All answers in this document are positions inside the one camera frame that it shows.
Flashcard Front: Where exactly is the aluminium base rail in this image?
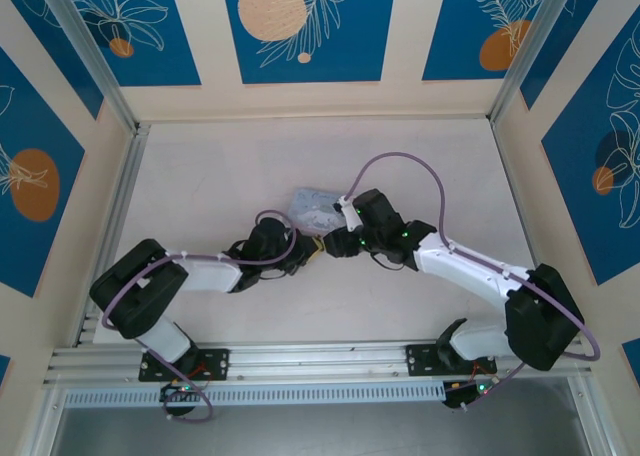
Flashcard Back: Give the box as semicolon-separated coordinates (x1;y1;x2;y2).
42;342;592;386

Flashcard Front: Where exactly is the aluminium side rail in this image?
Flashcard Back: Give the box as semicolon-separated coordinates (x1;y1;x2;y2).
491;119;547;277
73;123;151;348

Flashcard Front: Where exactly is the black control board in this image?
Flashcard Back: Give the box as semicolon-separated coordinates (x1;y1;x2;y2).
443;379;495;411
159;381;200;406

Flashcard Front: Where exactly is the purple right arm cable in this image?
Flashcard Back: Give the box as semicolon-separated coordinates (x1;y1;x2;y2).
343;151;602;413

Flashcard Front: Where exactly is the aluminium frame post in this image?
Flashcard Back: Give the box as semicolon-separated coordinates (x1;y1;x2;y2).
491;0;595;126
35;0;140;133

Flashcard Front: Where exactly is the grey slotted cable duct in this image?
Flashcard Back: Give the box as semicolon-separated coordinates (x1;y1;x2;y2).
64;381;447;408

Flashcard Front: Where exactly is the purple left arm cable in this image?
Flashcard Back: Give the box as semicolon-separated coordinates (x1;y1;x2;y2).
101;209;299;423

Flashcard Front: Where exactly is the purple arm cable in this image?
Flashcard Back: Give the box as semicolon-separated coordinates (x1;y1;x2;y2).
343;151;602;413
101;209;299;423

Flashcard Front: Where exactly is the grey metal sheet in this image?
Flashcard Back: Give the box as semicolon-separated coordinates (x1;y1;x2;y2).
48;404;604;456

